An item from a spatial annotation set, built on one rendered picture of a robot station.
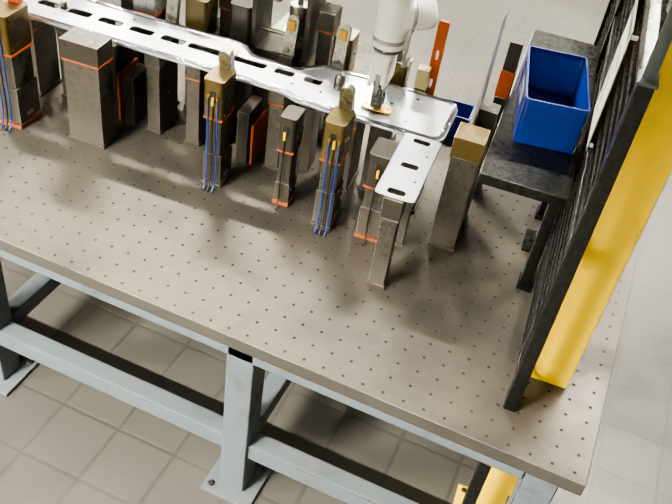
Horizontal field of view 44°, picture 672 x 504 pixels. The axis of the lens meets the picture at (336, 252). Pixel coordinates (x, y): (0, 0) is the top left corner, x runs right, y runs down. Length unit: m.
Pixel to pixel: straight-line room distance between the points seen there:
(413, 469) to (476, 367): 0.72
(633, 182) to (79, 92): 1.54
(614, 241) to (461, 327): 0.52
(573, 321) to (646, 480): 1.11
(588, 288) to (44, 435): 1.67
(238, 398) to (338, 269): 0.43
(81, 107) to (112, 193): 0.29
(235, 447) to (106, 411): 0.53
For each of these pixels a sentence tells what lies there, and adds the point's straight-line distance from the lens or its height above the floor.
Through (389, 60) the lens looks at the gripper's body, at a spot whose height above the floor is 1.17.
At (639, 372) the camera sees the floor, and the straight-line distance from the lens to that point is 3.24.
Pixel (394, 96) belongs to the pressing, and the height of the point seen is 1.00.
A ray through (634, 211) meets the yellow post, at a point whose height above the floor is 1.23.
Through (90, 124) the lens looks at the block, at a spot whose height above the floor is 0.77.
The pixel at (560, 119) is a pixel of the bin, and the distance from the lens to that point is 2.18.
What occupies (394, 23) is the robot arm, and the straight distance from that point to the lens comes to 2.11.
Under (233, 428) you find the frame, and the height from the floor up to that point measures 0.30.
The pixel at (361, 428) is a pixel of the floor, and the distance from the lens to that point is 2.72.
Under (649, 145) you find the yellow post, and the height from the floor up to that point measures 1.38.
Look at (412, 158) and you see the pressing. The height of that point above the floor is 1.00.
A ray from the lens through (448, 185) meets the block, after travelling 2.19.
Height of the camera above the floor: 2.16
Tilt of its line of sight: 41 degrees down
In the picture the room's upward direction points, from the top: 10 degrees clockwise
